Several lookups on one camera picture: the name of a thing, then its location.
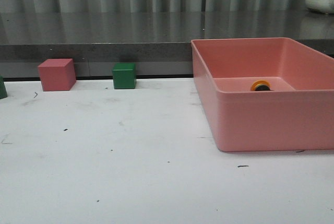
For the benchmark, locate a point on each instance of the dark green block at edge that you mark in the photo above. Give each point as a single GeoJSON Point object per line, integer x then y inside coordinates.
{"type": "Point", "coordinates": [3, 92]}

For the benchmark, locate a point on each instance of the green cube block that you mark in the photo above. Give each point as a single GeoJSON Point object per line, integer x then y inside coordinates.
{"type": "Point", "coordinates": [124, 76]}

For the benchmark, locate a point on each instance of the pink cube block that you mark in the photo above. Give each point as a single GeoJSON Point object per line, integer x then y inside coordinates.
{"type": "Point", "coordinates": [57, 74]}

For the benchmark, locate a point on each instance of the yellow mushroom push button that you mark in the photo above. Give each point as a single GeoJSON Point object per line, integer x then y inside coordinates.
{"type": "Point", "coordinates": [261, 85]}

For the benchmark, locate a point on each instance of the pink plastic bin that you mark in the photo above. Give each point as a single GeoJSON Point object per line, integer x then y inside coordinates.
{"type": "Point", "coordinates": [297, 114]}

